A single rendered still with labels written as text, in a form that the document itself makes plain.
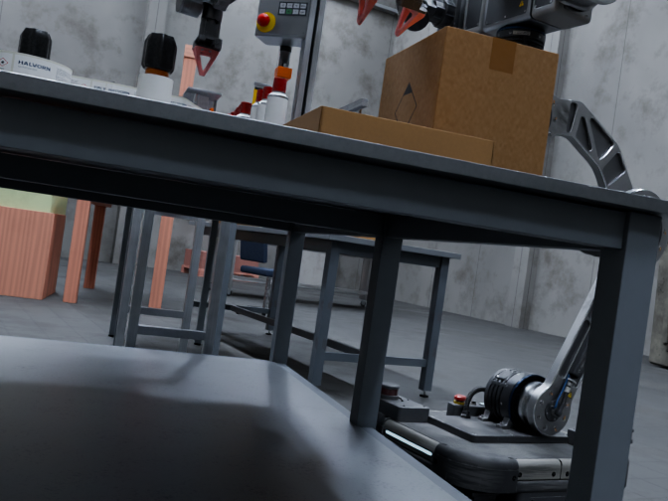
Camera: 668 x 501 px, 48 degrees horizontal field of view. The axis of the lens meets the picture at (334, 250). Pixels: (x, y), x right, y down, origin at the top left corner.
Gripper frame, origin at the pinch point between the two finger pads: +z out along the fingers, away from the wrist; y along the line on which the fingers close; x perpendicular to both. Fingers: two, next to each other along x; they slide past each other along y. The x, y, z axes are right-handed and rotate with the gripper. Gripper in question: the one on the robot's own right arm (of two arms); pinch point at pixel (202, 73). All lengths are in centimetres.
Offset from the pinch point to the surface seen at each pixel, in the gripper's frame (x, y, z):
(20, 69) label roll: -44, 30, 15
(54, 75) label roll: -36.8, 27.6, 14.0
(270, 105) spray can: 12.3, 35.5, 11.2
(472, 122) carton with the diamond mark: 37, 90, 16
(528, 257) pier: 613, -734, 3
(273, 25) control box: 18.5, -3.2, -19.0
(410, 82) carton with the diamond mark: 30, 76, 8
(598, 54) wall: 635, -677, -294
